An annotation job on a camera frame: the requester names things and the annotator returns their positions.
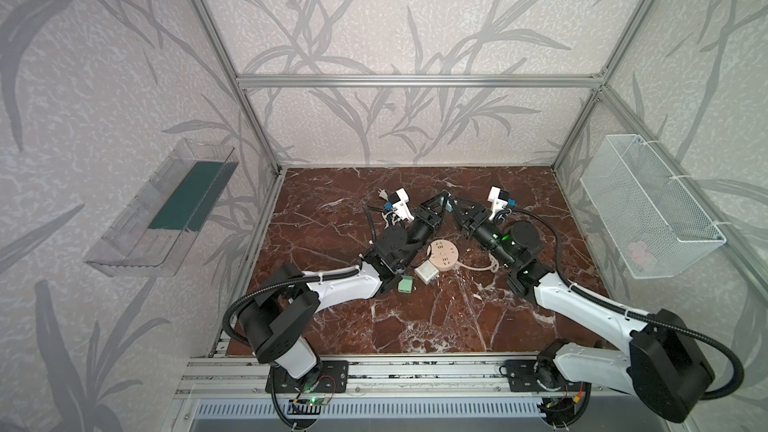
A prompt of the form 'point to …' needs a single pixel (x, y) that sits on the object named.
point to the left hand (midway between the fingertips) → (456, 191)
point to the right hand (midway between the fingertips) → (448, 195)
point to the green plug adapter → (406, 284)
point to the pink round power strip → (443, 253)
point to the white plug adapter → (427, 272)
